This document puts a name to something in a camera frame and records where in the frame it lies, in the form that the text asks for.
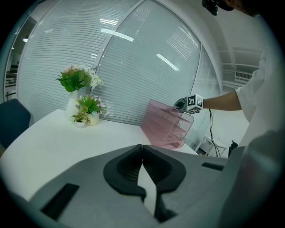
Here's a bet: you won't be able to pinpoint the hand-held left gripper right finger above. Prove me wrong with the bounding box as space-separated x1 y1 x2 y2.
142 144 229 223

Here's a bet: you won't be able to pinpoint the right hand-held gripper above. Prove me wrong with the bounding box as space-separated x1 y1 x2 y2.
173 93 205 114

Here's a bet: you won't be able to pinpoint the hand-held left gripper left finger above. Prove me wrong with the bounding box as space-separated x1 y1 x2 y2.
28 144 162 228

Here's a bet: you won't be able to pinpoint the pink mesh desk organizer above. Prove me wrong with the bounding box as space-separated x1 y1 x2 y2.
140 99 195 150

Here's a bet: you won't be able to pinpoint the person's right forearm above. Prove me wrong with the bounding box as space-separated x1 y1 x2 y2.
203 90 244 111

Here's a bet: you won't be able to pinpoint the white shelf unit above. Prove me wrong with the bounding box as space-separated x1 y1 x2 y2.
197 134 228 157

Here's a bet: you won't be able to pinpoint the white air vent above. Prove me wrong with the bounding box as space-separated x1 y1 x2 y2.
233 70 255 80

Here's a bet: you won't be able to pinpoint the small white pot leafy plant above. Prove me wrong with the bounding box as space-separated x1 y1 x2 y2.
71 112 92 129

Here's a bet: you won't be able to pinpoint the person's white shirt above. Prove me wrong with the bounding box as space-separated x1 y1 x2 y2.
235 46 285 147

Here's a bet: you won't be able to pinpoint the cream pot with flowering plant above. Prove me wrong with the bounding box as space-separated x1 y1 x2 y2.
77 95 109 126

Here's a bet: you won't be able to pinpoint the white ribbed vase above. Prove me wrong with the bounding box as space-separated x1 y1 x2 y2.
65 90 82 122

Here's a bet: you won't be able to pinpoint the white window blinds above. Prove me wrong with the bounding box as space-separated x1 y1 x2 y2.
16 0 221 143

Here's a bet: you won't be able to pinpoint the dark blue chair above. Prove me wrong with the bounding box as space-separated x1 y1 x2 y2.
0 98 32 150

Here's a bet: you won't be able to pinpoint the green and white flower bouquet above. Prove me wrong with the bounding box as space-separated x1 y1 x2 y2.
56 64 105 93

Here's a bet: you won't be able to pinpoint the black cable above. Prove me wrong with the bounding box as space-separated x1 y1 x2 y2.
208 108 221 157

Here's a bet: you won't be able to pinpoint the black head-worn camera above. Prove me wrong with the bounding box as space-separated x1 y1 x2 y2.
201 0 235 16

